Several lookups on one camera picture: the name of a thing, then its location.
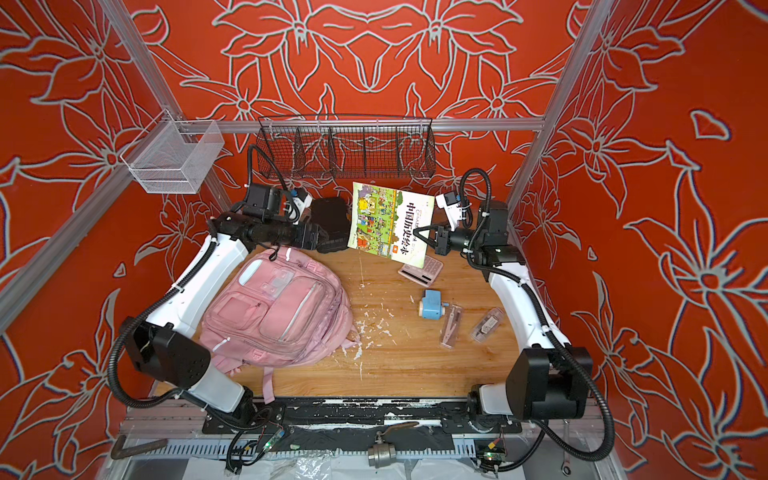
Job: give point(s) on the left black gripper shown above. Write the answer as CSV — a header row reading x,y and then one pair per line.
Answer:
x,y
313,241

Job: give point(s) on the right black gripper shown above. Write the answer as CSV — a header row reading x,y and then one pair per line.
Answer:
x,y
444,240

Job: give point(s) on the colourful picture book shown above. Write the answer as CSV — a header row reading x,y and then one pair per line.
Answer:
x,y
383,221

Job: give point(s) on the pink student backpack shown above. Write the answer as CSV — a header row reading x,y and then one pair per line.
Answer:
x,y
289,311

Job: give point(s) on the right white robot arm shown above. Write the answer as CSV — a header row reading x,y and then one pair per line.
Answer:
x,y
551,379

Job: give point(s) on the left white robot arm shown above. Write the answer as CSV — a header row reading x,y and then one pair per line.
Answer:
x,y
160,341

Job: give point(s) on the black pencil case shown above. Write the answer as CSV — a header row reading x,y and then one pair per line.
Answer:
x,y
332,216

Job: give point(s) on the blue pencil sharpener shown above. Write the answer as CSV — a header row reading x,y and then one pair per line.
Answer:
x,y
431,305

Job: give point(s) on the clear eraser box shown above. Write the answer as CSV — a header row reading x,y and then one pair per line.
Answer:
x,y
487,325

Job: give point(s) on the metal ball valve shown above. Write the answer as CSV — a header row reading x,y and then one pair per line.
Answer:
x,y
382,453

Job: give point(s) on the silver wrench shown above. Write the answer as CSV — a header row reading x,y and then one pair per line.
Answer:
x,y
566,466

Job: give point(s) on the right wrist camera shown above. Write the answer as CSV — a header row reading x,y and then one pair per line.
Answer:
x,y
456,209

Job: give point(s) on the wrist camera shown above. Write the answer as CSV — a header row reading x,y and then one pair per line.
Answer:
x,y
270,203
456,209

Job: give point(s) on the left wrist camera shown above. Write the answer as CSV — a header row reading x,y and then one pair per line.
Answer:
x,y
270,203

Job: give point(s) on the black wire wall basket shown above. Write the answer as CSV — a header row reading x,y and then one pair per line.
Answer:
x,y
346,147

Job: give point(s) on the white wire wall basket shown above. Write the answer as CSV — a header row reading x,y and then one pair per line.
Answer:
x,y
170,156

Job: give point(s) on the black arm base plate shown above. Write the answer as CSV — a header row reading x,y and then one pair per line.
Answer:
x,y
446,414

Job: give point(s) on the white cable duct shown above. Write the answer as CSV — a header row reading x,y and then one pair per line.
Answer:
x,y
216,450

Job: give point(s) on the rusty metal bracket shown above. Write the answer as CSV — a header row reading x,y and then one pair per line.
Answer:
x,y
120,450

